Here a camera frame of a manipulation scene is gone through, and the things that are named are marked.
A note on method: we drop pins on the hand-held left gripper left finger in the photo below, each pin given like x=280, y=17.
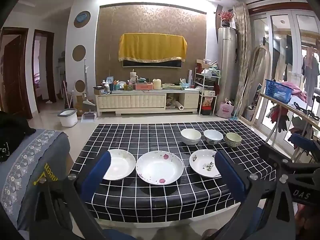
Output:
x=96, y=172

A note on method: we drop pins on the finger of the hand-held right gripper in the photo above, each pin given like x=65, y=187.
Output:
x=301, y=141
x=272, y=153

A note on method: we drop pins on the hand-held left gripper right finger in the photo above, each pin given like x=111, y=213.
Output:
x=230, y=177

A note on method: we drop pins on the plain white bowl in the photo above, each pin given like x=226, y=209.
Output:
x=190, y=136

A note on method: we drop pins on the plain white plate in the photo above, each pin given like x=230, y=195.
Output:
x=122, y=165

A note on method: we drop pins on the white plate with green sprigs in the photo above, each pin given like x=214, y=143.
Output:
x=202, y=163

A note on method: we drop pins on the green rimmed bowl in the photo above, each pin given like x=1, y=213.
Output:
x=233, y=140

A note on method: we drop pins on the white bowl with blue pattern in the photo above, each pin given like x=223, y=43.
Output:
x=213, y=137

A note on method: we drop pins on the pile of pink clothes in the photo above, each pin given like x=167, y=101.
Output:
x=297, y=90

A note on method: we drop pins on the flat mop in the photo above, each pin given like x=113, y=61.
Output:
x=235, y=117

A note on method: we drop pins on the blue plastic basket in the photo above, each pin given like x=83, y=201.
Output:
x=277, y=91

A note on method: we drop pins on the grey dustpan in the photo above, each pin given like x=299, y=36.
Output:
x=88, y=116

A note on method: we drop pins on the white plate with pink petals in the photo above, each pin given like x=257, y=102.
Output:
x=157, y=167

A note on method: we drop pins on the white bucket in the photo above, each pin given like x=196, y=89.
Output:
x=67, y=117

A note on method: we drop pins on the pink bag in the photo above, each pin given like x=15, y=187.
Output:
x=225, y=110

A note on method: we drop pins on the black white checked tablecloth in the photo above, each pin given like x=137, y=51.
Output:
x=155, y=135

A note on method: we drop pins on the grey embroidered sofa cover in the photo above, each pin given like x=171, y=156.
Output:
x=22, y=165

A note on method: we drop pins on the cream television cabinet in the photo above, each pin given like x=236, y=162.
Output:
x=130, y=102

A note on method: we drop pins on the white paper roll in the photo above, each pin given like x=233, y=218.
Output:
x=180, y=106

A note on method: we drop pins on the white metal shelf rack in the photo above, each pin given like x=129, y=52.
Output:
x=207, y=85

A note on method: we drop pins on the pink box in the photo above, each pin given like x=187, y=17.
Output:
x=144, y=86

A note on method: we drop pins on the standing air conditioner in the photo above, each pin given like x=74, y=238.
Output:
x=227, y=62

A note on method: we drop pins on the teal plastic basin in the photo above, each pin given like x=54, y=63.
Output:
x=185, y=85

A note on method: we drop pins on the patterned beige curtain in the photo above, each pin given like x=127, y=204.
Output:
x=241, y=55

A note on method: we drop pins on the beige plastic jug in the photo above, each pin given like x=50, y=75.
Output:
x=156, y=83

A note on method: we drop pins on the brown wooden door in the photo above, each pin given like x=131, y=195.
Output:
x=12, y=75

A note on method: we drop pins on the yellow cloth cover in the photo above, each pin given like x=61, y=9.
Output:
x=152, y=45

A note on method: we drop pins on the pink artificial flowers vase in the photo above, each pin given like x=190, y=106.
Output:
x=226, y=17

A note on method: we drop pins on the wall television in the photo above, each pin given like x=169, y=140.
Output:
x=152, y=63

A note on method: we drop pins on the blue round wall plate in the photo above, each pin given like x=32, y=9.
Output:
x=82, y=18

